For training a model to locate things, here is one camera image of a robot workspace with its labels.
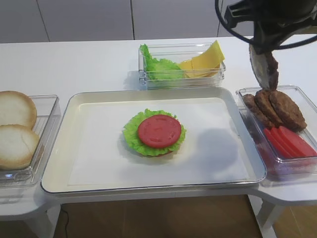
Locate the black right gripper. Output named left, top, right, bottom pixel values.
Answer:
left=224, top=0, right=317, bottom=54

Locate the brown meat patty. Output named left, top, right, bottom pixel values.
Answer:
left=242, top=94, right=275, bottom=129
left=249, top=44, right=279, bottom=91
left=269, top=90, right=307, bottom=132
left=255, top=90, right=284, bottom=127

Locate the yellow cheese slice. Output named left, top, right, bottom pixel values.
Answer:
left=192, top=40, right=225, bottom=70
left=178, top=60, right=220, bottom=78

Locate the clear lettuce and cheese container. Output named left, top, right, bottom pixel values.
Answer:
left=138, top=41, right=226, bottom=89

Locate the green lettuce leaf in container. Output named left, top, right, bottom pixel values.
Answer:
left=139, top=44, right=183, bottom=82

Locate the green lettuce leaf on bun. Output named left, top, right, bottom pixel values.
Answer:
left=123, top=109, right=186, bottom=156

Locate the clear patty and tomato container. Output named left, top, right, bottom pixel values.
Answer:
left=236, top=86, right=317, bottom=180

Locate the white paper sheet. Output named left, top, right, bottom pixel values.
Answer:
left=68, top=99, right=250, bottom=188

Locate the red tomato slice on burger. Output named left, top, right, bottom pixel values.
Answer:
left=137, top=115, right=182, bottom=148

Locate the bottom burger bun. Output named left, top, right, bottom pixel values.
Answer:
left=137, top=150, right=178, bottom=158

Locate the white serving tray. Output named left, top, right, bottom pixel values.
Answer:
left=41, top=87, right=266, bottom=194

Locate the clear bun container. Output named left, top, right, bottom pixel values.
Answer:
left=0, top=95, right=61, bottom=187

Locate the white bun half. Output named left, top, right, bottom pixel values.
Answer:
left=0, top=91, right=37, bottom=129
left=0, top=124, right=40, bottom=170

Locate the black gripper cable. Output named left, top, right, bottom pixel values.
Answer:
left=214, top=0, right=317, bottom=50

